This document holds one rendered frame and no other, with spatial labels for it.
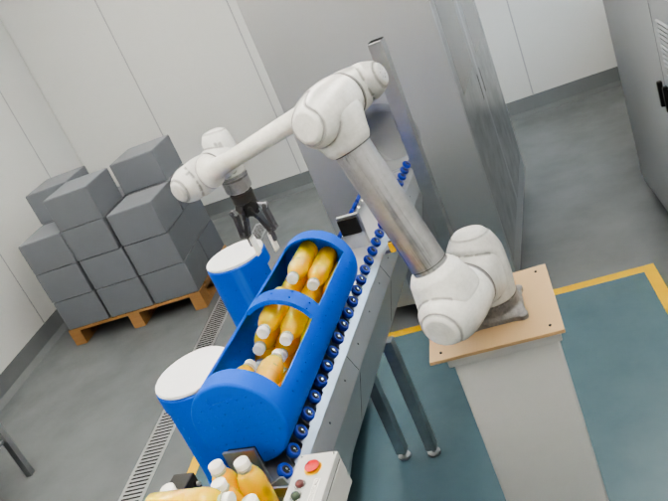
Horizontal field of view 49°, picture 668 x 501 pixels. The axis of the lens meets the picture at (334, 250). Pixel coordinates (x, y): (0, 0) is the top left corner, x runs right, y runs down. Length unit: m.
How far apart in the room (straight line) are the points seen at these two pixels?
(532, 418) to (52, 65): 6.26
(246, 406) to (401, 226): 0.63
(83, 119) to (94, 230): 2.27
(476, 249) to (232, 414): 0.80
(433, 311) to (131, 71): 5.81
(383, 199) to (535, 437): 0.90
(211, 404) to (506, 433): 0.88
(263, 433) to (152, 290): 3.78
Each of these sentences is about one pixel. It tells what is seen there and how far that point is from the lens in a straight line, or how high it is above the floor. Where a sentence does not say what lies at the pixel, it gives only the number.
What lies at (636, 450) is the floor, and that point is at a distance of 3.12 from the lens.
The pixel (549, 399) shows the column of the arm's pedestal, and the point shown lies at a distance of 2.21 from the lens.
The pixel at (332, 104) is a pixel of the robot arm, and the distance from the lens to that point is 1.75.
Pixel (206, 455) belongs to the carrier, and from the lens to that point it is 2.58.
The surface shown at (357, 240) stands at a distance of 3.09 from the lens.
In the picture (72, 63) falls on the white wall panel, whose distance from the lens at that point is 7.57.
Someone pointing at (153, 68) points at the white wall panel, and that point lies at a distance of 7.27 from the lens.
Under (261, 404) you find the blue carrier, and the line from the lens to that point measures 1.96.
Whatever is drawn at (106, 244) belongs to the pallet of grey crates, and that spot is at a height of 0.73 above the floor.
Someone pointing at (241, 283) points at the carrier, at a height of 0.95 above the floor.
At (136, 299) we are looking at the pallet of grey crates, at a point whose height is 0.23.
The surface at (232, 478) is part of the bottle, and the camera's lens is 1.92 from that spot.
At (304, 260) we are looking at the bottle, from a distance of 2.53.
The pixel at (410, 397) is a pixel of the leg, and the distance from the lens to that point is 3.13.
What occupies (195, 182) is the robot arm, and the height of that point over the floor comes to 1.66.
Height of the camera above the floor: 2.16
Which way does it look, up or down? 23 degrees down
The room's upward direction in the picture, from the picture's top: 23 degrees counter-clockwise
